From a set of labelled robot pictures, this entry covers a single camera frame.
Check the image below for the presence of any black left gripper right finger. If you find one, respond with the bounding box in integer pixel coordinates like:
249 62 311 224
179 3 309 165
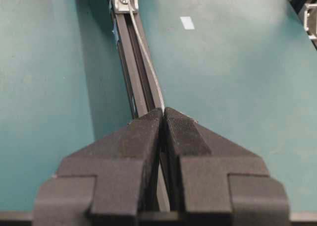
164 108 290 226

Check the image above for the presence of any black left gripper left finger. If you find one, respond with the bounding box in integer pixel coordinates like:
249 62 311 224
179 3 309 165
32 108 162 226

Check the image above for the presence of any thin silver steel wire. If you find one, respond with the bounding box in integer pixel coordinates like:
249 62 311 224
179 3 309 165
125 0 171 212

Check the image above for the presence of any small pale tape patch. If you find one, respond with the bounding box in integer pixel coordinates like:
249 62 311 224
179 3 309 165
180 16 195 30

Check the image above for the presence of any long black aluminium rail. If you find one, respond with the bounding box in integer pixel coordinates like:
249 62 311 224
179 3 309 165
105 0 174 212

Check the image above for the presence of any black rail at bottom edge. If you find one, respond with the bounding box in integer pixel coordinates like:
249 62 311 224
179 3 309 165
0 211 317 226

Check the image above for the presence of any silver metal fitting on rail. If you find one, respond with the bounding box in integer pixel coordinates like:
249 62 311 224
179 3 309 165
112 0 139 13

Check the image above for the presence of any white clamp block on frame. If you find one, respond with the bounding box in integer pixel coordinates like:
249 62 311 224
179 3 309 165
304 3 317 41

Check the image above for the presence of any black aluminium frame stand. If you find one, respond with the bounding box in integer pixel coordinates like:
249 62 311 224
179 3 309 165
279 0 317 51

